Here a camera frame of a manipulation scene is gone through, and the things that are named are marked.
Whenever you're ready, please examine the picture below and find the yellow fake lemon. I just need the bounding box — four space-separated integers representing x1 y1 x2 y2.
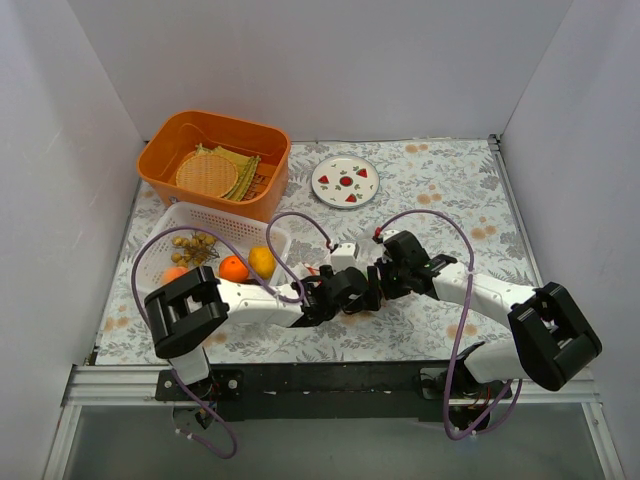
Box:
248 246 277 280

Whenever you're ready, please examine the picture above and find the orange fake tangerine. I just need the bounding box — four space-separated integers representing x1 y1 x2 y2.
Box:
219 255 250 284

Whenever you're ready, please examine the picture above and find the brown fake longan cluster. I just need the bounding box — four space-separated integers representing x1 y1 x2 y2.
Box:
171 232 219 268

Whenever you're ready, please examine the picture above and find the fake peach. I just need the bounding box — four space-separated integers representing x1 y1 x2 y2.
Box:
162 266 188 284

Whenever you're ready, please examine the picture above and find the clear zip top bag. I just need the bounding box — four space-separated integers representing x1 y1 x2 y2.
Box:
292 233 383 279

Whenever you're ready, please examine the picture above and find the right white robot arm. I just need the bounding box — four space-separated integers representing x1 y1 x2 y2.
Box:
376 231 602 398

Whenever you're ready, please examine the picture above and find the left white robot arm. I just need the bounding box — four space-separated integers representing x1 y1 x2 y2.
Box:
144 266 382 400

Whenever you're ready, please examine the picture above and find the white strawberry pattern plate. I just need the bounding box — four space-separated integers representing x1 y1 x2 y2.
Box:
310 155 380 209

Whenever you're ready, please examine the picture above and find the yellow green woven mat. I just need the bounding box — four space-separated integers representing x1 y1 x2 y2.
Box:
195 144 261 202

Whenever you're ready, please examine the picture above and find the round orange woven coaster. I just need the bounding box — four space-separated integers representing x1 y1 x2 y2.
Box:
175 153 238 198

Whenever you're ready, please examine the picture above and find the orange plastic tub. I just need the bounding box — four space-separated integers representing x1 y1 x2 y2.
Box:
137 111 291 222

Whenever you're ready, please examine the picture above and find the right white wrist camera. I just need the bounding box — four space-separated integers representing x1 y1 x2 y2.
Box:
372 228 399 244

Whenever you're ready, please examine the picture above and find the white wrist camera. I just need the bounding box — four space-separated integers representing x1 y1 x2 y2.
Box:
328 242 359 273
372 228 399 244

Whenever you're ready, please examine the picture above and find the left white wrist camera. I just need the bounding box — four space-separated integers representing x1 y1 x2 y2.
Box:
328 242 359 273

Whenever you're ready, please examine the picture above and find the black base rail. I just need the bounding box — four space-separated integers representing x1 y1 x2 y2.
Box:
154 359 496 432

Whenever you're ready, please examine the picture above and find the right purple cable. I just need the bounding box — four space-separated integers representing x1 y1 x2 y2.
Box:
371 209 523 441

